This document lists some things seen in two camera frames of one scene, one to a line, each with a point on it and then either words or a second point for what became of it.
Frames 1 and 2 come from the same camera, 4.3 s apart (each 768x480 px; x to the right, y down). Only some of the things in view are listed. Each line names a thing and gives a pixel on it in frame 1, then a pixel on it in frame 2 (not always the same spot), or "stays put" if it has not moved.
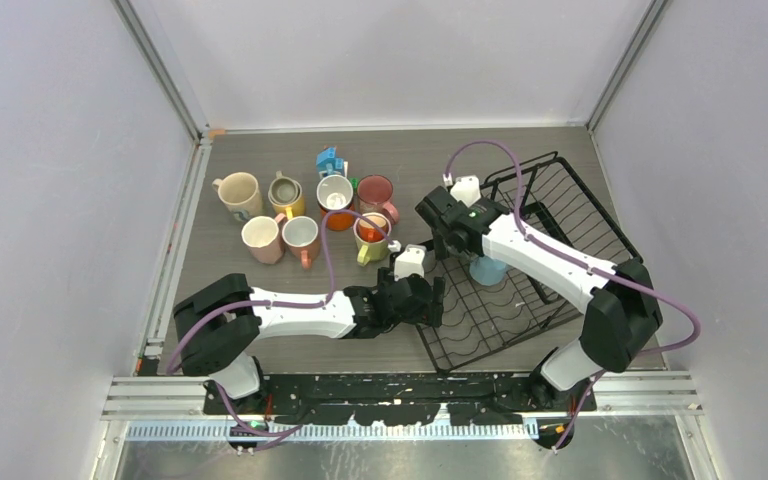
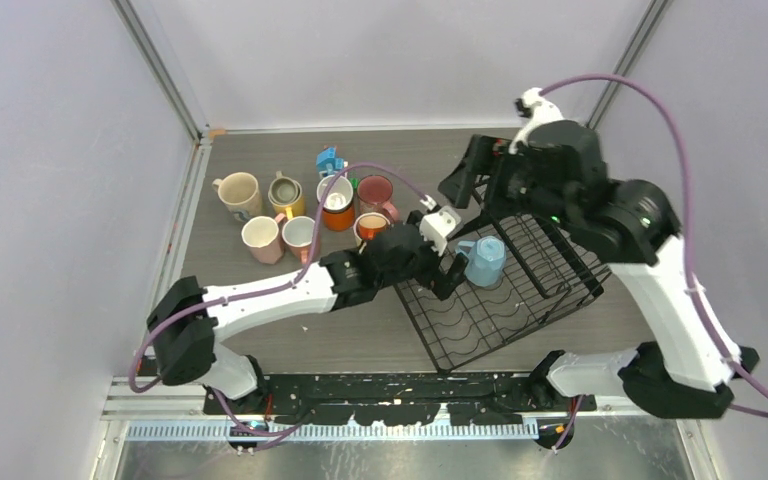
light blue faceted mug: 488,271 stays put
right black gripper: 439,249 → 459,184
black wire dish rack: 482,322 stays put
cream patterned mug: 240,192 stays put
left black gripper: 430,314 → 439,283
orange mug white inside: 334,192 stays put
